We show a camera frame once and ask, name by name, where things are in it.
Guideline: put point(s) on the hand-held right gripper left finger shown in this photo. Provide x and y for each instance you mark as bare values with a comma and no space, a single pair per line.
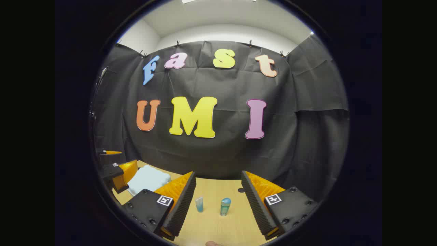
181,208

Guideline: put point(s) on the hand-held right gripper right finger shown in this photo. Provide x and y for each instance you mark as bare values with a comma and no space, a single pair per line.
257,208

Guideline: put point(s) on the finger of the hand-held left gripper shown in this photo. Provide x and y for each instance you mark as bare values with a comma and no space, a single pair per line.
111,158
109,171

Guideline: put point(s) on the pale blue skincare tube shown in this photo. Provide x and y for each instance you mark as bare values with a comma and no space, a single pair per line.
199,204

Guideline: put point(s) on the teal skincare bottle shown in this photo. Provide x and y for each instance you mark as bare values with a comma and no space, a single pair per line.
225,206

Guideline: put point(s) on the light blue suitcase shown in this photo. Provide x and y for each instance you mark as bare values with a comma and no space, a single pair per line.
146,179

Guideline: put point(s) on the black backdrop cloth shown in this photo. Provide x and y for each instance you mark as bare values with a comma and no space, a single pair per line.
222,157

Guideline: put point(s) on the grey metal stand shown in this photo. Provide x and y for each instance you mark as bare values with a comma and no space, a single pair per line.
102,75

